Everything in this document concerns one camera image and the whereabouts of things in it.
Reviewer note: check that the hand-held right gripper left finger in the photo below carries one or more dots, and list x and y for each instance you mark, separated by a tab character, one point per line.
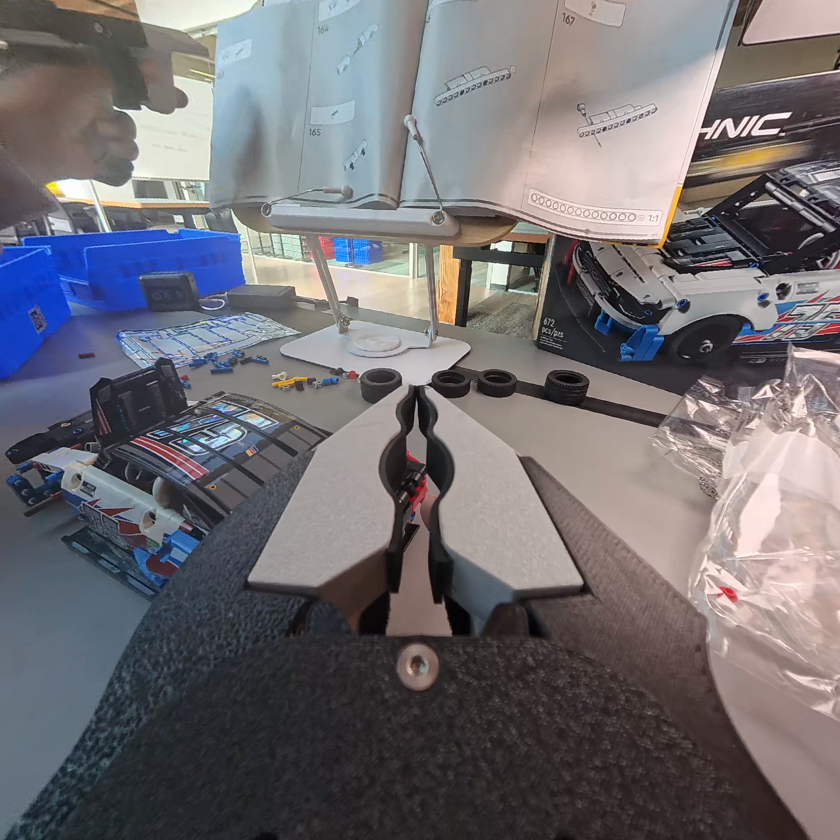
328	525

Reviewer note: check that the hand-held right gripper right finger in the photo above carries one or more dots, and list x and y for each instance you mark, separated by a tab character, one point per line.
505	525

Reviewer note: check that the brick-built toy race car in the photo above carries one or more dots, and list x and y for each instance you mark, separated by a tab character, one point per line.
197	446

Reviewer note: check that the grey instruction booklet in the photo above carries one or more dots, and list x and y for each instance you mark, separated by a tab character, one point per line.
492	131

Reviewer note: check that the person's left forearm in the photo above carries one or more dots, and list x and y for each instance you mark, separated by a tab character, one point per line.
19	190

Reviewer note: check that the grey desk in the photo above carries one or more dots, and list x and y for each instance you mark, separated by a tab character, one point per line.
590	459

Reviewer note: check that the person's left hand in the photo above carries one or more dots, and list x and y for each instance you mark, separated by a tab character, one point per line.
65	118

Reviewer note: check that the whiteboard with writing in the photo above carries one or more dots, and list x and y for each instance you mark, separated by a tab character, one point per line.
170	131

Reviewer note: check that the small red black parts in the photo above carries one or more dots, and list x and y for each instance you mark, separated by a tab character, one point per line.
410	485

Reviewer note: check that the black rubber toy tyre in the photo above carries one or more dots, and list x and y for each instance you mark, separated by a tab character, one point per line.
497	392
382	392
450	392
566	397

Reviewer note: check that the long black strip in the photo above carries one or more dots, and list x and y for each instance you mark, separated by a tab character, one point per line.
623	407

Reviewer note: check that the plain blue bin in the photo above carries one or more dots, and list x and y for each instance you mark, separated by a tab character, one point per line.
131	256

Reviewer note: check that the pile of blue pins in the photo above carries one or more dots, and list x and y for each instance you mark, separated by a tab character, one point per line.
216	362

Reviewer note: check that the small black display device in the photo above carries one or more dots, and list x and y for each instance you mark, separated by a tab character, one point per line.
167	291

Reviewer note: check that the small clear plastic bag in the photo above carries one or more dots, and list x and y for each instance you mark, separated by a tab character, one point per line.
709	433

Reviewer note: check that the blue sticker sheet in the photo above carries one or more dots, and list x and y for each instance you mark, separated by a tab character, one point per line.
197	338

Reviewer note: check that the black power adapter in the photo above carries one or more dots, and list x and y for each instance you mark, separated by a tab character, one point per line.
262	296

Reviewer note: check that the stacked storage bins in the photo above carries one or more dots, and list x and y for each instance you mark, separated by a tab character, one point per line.
361	249

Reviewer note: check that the large clear plastic bag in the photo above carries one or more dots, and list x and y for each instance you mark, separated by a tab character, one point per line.
787	558

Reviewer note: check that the white metal book stand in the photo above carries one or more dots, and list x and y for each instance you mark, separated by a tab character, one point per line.
367	220

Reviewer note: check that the black toy car box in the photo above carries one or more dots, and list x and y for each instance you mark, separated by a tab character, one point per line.
741	164

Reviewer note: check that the wooden post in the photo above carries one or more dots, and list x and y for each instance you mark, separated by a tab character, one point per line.
453	282

